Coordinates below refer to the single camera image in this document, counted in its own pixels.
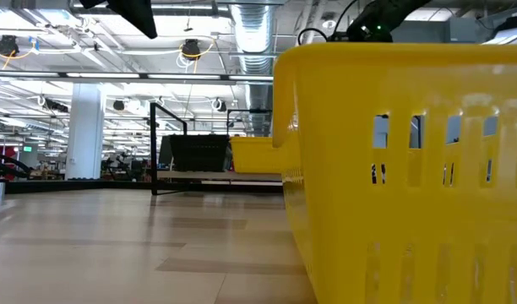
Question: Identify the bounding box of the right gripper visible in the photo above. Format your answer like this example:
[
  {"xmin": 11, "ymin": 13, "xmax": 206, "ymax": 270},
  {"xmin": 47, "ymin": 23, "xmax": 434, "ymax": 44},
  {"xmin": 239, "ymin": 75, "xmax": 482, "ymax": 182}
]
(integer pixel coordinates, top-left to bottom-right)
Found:
[{"xmin": 346, "ymin": 8, "xmax": 397, "ymax": 42}]

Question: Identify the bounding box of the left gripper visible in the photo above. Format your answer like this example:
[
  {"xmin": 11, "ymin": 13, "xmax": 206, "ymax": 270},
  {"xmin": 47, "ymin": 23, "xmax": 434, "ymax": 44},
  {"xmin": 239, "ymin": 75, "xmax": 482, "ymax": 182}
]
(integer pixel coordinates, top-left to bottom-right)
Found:
[{"xmin": 79, "ymin": 0, "xmax": 159, "ymax": 40}]

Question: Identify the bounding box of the black plastic basket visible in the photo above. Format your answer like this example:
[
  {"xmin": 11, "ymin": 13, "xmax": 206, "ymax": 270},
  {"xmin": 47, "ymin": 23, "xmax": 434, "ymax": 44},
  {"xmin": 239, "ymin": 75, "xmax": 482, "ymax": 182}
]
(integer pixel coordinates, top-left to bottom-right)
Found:
[
  {"xmin": 169, "ymin": 133, "xmax": 233, "ymax": 138},
  {"xmin": 169, "ymin": 136, "xmax": 233, "ymax": 143},
  {"xmin": 170, "ymin": 138, "xmax": 232, "ymax": 173}
]

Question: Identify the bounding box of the yellow plastic basket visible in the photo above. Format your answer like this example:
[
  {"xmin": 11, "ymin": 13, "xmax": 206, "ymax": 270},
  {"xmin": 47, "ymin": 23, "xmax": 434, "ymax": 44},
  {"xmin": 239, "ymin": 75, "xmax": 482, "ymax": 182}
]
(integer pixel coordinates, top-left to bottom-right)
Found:
[
  {"xmin": 271, "ymin": 43, "xmax": 517, "ymax": 304},
  {"xmin": 230, "ymin": 138, "xmax": 287, "ymax": 175},
  {"xmin": 229, "ymin": 135, "xmax": 286, "ymax": 142}
]

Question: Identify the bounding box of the long ceiling light strip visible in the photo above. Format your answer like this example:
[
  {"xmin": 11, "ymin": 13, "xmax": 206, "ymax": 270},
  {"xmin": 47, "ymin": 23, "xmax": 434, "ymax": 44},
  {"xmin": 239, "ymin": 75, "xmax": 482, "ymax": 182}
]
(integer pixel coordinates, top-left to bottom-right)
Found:
[{"xmin": 0, "ymin": 70, "xmax": 276, "ymax": 85}]

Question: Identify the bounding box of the white building column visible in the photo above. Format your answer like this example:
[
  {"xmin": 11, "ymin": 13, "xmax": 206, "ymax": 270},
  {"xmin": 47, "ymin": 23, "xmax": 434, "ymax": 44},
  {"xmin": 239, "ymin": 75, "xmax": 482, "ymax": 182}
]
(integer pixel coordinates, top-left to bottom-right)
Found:
[{"xmin": 65, "ymin": 82, "xmax": 107, "ymax": 182}]

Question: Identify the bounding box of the red and black background machine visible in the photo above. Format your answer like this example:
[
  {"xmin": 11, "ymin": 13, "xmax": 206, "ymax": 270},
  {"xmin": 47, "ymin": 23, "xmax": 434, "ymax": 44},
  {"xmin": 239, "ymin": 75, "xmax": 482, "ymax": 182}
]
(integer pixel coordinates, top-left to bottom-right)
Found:
[{"xmin": 0, "ymin": 144, "xmax": 31, "ymax": 181}]

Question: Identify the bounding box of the grey rectangular air duct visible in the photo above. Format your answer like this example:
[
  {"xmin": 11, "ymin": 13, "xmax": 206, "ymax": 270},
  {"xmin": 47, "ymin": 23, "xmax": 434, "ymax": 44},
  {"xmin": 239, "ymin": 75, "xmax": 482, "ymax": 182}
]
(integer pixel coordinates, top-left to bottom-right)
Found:
[{"xmin": 395, "ymin": 19, "xmax": 452, "ymax": 45}]

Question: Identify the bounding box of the ribbed silver air duct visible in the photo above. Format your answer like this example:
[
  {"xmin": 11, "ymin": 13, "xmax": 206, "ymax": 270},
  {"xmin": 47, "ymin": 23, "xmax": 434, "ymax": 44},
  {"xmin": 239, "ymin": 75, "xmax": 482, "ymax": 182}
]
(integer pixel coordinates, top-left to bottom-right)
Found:
[{"xmin": 228, "ymin": 0, "xmax": 276, "ymax": 136}]

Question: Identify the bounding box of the wooden shelf with black frame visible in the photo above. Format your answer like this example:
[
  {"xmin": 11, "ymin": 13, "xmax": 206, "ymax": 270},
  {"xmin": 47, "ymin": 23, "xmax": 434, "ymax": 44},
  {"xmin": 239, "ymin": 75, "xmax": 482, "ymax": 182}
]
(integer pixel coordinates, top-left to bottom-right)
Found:
[{"xmin": 150, "ymin": 102, "xmax": 284, "ymax": 197}]

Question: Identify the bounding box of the black aluminium table frame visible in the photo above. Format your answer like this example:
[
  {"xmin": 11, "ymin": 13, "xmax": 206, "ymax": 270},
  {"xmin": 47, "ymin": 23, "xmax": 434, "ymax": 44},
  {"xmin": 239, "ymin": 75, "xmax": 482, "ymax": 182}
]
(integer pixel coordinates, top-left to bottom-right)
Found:
[{"xmin": 0, "ymin": 179, "xmax": 285, "ymax": 196}]

